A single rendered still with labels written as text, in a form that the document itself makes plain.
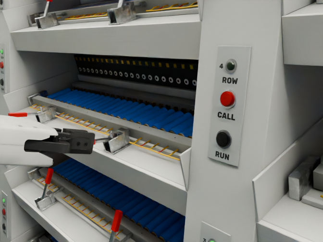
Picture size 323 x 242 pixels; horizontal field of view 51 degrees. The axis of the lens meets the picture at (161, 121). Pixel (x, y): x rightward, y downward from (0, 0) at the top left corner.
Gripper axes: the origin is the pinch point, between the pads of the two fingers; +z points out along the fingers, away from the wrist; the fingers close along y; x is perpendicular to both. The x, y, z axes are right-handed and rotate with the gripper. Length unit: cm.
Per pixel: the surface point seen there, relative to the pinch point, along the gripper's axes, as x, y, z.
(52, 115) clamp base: 0.5, -25.9, 8.2
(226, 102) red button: 9.2, 22.8, 2.8
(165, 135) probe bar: 3.2, 8.2, 9.5
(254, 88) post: 11.0, 25.5, 3.1
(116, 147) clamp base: -0.4, 1.0, 6.5
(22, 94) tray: 3.4, -42.3, 7.4
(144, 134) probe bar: 2.5, 4.1, 9.2
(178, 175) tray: -1.0, 14.6, 7.0
